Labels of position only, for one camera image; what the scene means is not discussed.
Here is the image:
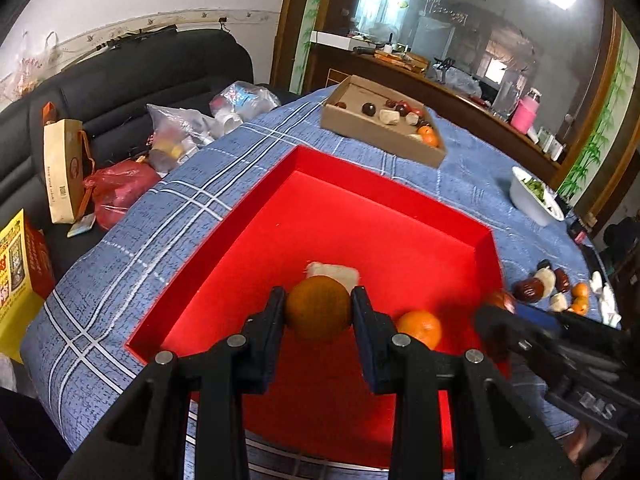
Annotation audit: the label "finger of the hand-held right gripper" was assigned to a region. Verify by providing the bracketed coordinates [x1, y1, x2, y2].
[474, 305, 556, 376]
[515, 303, 563, 335]

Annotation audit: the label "white flat box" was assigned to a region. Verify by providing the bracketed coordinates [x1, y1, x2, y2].
[310, 31, 356, 51]

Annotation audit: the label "brown paper bag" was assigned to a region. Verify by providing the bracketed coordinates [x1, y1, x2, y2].
[42, 102, 96, 225]

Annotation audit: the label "white glove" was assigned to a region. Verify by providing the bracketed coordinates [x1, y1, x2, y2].
[590, 271, 622, 328]

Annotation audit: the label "white plastic bag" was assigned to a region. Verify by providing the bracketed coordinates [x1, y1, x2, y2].
[0, 30, 61, 102]

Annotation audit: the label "red glossy fruit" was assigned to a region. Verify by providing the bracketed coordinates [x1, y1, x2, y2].
[482, 290, 517, 313]

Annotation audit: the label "red box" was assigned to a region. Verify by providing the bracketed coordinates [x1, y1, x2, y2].
[123, 145, 503, 471]

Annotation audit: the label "green leaves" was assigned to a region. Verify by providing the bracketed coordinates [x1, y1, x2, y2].
[520, 172, 562, 212]

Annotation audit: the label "yellow printed box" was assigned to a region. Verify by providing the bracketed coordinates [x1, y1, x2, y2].
[0, 209, 56, 363]

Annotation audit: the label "dark jar pink label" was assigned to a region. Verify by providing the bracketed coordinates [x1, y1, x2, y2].
[567, 217, 590, 245]

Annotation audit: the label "red plastic bag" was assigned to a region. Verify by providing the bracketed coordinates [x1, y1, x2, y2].
[82, 159, 162, 231]

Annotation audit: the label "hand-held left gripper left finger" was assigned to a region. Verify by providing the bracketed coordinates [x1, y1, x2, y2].
[57, 286, 288, 480]

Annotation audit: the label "black sofa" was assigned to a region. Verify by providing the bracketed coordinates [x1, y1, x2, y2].
[0, 29, 256, 281]

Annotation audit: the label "brown round fruit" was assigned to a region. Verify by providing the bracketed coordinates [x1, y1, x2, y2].
[285, 276, 353, 343]

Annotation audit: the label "orange snack packets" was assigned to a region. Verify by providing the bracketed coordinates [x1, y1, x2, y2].
[375, 50, 431, 73]

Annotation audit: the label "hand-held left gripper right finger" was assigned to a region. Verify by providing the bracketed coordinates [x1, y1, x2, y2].
[350, 285, 583, 480]

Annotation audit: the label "glass pitcher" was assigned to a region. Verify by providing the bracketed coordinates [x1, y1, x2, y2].
[492, 80, 518, 113]

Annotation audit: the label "cardboard box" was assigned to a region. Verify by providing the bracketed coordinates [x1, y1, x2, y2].
[320, 75, 447, 169]

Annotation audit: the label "white bowl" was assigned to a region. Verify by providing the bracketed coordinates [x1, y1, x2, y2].
[510, 166, 566, 227]

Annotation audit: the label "clear plastic bag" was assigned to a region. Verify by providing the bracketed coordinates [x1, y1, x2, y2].
[146, 104, 221, 173]
[209, 81, 282, 136]
[440, 67, 483, 98]

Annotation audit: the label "pink bottle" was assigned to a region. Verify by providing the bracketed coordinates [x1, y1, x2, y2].
[510, 87, 543, 133]

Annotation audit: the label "person's right hand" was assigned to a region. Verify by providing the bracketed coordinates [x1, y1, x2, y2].
[567, 422, 626, 465]

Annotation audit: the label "white containers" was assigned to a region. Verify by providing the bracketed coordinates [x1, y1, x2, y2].
[530, 127, 566, 161]

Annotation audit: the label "wooden framed glass partition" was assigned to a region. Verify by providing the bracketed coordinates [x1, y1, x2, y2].
[272, 0, 640, 221]

